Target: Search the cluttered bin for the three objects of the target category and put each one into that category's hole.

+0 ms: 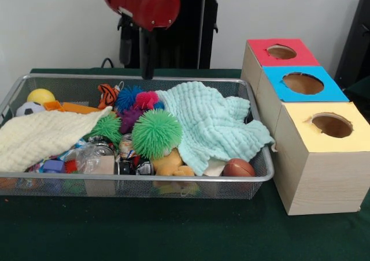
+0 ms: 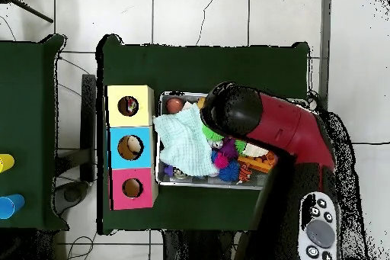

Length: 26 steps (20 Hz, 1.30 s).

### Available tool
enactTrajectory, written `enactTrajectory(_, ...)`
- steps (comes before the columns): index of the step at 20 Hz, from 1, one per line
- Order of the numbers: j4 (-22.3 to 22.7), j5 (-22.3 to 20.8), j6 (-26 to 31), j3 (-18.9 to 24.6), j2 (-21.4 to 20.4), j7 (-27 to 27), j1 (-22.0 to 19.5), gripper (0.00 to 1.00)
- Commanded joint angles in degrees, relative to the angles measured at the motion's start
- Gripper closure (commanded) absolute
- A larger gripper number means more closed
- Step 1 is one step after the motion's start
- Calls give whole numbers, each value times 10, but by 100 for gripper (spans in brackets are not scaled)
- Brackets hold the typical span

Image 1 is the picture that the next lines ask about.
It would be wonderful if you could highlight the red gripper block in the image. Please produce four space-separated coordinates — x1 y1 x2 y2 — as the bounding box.
103 0 182 80

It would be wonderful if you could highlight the large green spiky ball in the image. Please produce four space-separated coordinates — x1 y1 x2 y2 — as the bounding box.
132 109 183 161

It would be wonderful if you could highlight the mint green waffle cloth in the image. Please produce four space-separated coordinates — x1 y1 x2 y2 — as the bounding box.
155 81 275 177

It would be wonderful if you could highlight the cream waffle cloth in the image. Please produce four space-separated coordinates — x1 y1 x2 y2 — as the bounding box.
0 106 113 173

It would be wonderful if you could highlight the wooden box with three holes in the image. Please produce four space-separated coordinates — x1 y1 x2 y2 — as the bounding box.
240 38 370 216

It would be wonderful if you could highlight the blue spiky ball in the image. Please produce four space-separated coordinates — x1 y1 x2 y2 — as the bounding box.
115 85 145 111

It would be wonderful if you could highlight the pink spiky ball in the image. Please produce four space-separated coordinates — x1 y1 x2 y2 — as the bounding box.
134 90 160 110

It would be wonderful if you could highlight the orange tiger plush toy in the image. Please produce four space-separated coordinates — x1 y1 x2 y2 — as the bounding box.
97 83 121 110

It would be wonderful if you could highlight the orange plastic toy block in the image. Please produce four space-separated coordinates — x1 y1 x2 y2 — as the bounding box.
43 100 101 114

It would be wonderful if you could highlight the yellow ball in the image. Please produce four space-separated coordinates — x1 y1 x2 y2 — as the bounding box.
27 88 56 105

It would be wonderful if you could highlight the black and white soccer ball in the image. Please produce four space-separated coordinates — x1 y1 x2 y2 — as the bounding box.
16 101 46 117

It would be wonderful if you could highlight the brown toy football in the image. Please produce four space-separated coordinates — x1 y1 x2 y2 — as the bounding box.
222 158 257 177

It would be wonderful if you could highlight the dark green table cloth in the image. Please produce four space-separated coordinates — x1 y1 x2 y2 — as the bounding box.
343 76 370 106
0 67 370 261

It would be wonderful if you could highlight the black upright panel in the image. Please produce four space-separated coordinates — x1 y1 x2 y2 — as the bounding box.
335 0 370 84

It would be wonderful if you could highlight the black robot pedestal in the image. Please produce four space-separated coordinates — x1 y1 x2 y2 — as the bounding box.
117 0 234 70

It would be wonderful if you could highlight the shallow wire mesh bin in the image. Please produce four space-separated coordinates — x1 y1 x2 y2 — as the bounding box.
0 73 275 200

